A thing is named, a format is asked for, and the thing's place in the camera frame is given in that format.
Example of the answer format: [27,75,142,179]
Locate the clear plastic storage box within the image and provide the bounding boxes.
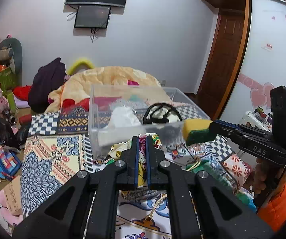
[88,85,209,159]

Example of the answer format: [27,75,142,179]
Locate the grey plush toy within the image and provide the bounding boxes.
[0,38,23,74]

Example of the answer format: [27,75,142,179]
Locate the white sliding wardrobe door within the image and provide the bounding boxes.
[220,0,286,123]

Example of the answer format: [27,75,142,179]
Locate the right hand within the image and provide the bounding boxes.
[252,158,286,196]

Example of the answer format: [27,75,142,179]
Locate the yellow curved pillow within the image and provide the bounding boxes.
[67,58,95,75]

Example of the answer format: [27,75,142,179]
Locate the floral colourful cloth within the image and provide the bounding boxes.
[104,133,162,188]

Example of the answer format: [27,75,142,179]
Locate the dark purple jacket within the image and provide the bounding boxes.
[28,57,66,113]

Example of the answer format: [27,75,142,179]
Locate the orange jacket sleeve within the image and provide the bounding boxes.
[257,183,286,232]

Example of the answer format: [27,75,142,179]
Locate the beige orange blanket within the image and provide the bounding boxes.
[45,66,161,113]

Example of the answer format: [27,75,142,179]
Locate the brown wooden door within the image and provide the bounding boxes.
[196,10,245,119]

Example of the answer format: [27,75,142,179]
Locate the white cloth pouch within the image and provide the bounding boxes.
[107,106,141,128]

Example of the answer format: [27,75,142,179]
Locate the small black wall monitor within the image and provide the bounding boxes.
[74,5,111,29]

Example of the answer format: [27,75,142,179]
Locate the green storage box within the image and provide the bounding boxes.
[0,68,18,96]

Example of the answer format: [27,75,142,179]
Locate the red cushion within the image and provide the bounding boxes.
[13,86,32,101]

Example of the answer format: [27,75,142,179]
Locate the green knitted cloth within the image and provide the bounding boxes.
[185,160,238,194]

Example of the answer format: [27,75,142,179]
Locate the green bottle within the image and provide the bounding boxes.
[7,90,17,114]

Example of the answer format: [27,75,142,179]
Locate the white black cloth bag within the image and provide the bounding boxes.
[143,103,182,125]

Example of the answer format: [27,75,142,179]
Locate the yellow green sponge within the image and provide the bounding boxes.
[182,119,217,146]

